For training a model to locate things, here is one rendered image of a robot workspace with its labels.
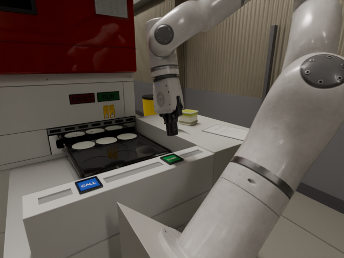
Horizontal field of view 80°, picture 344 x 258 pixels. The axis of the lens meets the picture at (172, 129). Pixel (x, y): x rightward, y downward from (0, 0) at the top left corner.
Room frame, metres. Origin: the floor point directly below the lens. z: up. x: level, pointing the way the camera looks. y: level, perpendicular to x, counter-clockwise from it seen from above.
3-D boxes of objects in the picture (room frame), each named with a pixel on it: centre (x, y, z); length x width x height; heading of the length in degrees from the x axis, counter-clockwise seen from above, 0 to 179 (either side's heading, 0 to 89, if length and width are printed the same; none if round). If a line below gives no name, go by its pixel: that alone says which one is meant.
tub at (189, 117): (1.03, -0.08, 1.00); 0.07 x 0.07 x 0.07; 54
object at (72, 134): (1.03, 0.40, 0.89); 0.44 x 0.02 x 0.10; 126
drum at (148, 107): (3.68, 0.30, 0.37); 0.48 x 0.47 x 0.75; 32
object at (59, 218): (0.54, 0.10, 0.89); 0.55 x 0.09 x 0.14; 126
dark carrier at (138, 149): (0.87, 0.26, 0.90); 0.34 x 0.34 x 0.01; 36
